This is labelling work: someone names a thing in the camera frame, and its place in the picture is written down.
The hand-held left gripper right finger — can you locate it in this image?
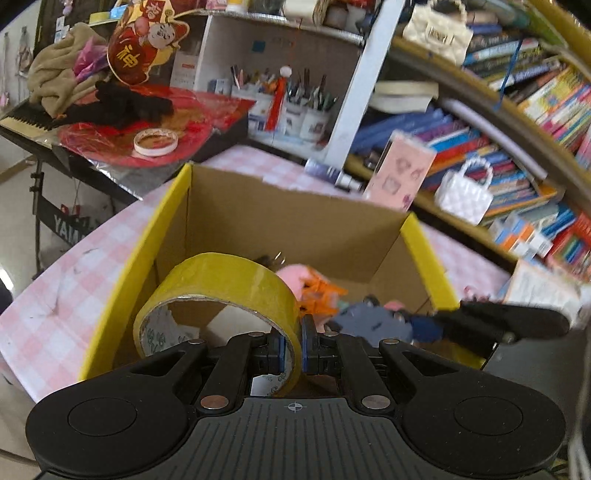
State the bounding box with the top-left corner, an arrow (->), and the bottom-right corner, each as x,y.
301,316 -> 481,412

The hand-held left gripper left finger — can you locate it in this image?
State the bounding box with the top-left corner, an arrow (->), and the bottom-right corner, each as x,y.
115,331 -> 286,412

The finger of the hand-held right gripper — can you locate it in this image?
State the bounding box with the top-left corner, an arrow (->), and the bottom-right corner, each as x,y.
409,300 -> 571,358

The blue toy figure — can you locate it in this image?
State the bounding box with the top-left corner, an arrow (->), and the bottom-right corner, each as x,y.
329,302 -> 415,345

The yellow tape roll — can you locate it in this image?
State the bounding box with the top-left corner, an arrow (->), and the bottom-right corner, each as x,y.
133,251 -> 304,398

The yellow cardboard box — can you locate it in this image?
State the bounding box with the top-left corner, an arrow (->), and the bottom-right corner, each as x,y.
78,162 -> 491,383

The open white book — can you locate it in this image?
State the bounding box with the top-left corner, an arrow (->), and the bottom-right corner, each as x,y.
501,261 -> 588,320

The orange toy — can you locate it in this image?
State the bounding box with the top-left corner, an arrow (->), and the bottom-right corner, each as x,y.
295,272 -> 350,318

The pink fluffy plush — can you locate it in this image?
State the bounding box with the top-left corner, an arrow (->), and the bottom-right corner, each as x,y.
276,263 -> 320,302

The stack of small boxes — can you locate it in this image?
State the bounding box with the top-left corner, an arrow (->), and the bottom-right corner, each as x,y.
488,215 -> 556,260

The dark purple tube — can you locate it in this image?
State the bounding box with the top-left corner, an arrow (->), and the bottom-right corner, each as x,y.
305,158 -> 366,193

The row of colourful books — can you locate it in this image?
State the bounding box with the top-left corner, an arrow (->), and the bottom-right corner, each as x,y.
462,9 -> 591,169
351,108 -> 591,278

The pink card box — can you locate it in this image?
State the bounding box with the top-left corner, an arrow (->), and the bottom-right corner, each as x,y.
362,130 -> 437,213

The white pen cup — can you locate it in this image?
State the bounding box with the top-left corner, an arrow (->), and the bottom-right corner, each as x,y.
302,108 -> 332,140
283,102 -> 306,136
250,95 -> 279,133

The pink checkered tablecloth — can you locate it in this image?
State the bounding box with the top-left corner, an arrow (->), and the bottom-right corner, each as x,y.
0,145 -> 514,403

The wooden bookshelf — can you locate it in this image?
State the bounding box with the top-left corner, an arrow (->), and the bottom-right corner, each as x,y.
344,0 -> 591,288

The white tape roll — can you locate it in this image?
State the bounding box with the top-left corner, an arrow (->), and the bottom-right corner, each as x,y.
133,129 -> 180,158

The stack of flat white books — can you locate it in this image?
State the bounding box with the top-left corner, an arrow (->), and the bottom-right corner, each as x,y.
369,80 -> 440,114

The red paper sheet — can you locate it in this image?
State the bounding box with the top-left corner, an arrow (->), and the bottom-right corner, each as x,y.
58,88 -> 258,170

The red tassel figurine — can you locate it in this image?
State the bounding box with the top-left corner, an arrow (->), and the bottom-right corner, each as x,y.
265,66 -> 295,136

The white cubby shelf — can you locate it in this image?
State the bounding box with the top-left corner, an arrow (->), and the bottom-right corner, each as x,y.
194,0 -> 408,170

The black keyboard stand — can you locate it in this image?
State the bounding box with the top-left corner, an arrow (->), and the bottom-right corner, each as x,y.
28,157 -> 117,278

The black fuzzy cloth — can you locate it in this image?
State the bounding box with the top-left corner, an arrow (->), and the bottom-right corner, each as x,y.
95,79 -> 176,128

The white box with red label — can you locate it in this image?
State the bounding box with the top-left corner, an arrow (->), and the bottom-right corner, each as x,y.
172,53 -> 200,92

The black piano keyboard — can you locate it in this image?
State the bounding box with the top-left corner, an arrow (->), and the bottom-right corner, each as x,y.
0,99 -> 251,205

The white ribbon roll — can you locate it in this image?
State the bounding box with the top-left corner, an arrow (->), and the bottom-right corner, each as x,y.
283,0 -> 315,18

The red gold paper figure decoration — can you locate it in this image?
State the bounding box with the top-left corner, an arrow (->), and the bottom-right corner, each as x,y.
107,0 -> 191,87

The magenta plastic wrap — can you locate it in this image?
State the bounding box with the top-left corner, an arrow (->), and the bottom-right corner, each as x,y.
74,39 -> 110,78

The beige cloth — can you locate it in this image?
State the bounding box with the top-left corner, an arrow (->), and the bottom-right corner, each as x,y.
28,22 -> 110,119

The white quilted pearl-handle handbag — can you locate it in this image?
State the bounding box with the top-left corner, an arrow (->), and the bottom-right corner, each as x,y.
434,158 -> 496,227

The cream quilted pearl-handle handbag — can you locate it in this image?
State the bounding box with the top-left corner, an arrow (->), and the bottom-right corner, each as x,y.
403,0 -> 475,66

